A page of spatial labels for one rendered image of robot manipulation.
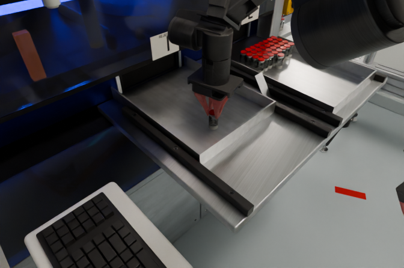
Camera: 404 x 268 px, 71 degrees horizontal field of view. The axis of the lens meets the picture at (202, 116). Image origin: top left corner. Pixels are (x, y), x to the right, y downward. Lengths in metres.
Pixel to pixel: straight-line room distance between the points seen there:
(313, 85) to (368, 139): 1.39
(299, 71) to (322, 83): 0.09
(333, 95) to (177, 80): 0.44
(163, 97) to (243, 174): 0.32
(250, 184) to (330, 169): 1.37
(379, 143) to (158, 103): 1.74
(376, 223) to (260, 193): 1.26
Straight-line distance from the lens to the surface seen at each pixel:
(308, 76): 0.92
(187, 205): 1.25
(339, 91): 0.88
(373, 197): 1.87
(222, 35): 0.52
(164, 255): 0.58
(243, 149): 0.63
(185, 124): 0.68
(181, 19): 0.58
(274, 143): 0.65
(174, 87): 0.81
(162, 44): 0.73
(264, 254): 1.49
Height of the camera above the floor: 1.32
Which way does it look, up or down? 39 degrees down
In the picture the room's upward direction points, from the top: straight up
